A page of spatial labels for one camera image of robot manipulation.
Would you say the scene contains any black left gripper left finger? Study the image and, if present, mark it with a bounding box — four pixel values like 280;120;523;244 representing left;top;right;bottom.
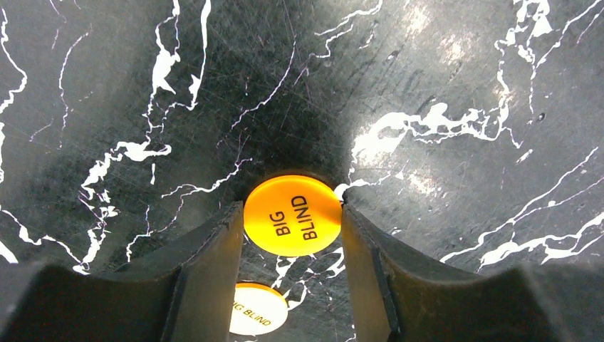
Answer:
1;202;243;341

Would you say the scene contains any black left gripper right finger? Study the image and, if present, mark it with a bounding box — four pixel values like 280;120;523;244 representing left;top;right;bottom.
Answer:
342;205;603;341

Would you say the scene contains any yellow dealer button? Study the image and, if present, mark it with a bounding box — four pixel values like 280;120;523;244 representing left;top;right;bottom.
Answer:
229;282;288;336
244;175;342;257

